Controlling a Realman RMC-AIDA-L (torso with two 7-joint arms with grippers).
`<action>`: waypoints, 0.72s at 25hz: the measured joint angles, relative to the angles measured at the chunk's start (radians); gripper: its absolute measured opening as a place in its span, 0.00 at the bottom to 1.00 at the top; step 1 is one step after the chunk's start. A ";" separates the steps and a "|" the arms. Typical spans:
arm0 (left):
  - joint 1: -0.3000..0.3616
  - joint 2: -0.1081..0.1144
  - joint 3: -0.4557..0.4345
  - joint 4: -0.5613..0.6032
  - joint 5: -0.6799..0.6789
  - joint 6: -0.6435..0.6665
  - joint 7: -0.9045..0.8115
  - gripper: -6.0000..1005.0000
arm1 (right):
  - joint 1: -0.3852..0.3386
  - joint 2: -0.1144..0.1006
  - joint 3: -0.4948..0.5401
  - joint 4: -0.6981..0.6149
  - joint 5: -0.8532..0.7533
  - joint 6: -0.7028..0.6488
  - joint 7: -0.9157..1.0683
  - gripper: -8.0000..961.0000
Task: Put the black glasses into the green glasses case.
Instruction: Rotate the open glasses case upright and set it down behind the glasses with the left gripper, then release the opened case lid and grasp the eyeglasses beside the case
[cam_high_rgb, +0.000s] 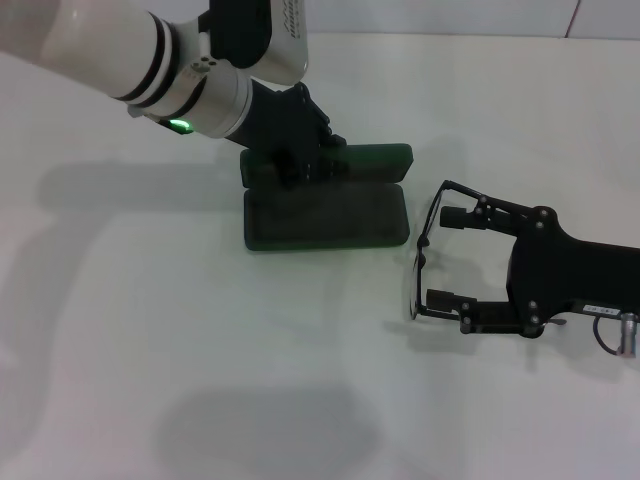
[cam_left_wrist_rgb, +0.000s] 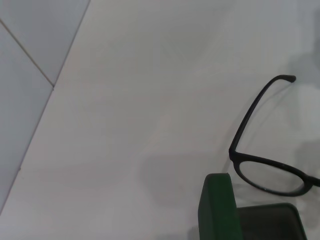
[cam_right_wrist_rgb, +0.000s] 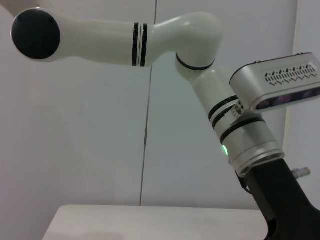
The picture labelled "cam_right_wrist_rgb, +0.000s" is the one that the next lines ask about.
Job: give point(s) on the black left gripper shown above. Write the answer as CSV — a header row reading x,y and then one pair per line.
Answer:
x,y
282,200

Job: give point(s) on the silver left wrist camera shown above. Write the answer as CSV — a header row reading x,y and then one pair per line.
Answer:
x,y
265,85

